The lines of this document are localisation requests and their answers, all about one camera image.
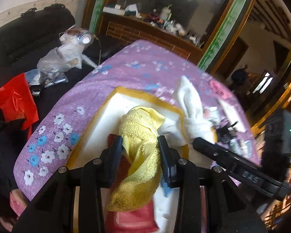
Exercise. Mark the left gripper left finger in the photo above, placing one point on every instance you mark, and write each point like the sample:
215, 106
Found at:
111, 161

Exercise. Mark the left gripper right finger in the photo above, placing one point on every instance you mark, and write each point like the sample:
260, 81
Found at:
171, 169

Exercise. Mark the blue cloth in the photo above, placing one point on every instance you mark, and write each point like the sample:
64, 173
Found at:
166, 189

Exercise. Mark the yellow towel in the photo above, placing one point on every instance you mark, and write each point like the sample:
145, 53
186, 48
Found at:
139, 132

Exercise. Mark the white towel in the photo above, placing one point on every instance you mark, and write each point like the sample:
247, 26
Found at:
194, 124

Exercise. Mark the red foil snack packet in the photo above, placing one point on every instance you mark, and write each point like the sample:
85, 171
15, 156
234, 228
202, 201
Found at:
139, 174

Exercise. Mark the person left hand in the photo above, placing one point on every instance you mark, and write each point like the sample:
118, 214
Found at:
17, 203

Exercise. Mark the yellow taped foam box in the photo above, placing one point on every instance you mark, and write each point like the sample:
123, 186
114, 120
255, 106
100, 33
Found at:
160, 213

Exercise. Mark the black motor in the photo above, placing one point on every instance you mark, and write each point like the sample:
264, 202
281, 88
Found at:
226, 133

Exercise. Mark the pink cloth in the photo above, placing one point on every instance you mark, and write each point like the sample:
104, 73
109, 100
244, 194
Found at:
219, 89

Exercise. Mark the purple floral tablecloth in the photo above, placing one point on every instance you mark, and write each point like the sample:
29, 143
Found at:
136, 74

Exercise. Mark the clear plastic bag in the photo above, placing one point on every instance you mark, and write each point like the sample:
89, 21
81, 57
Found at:
69, 54

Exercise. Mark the red plastic bag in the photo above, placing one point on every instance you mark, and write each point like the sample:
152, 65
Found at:
16, 102

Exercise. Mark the wooden cabinet with mirror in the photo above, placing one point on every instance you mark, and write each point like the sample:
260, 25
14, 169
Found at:
201, 31

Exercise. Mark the white jug on cabinet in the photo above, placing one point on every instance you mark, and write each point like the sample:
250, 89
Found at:
165, 13

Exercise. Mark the black sofa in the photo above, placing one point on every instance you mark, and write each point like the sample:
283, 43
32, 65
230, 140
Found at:
27, 39

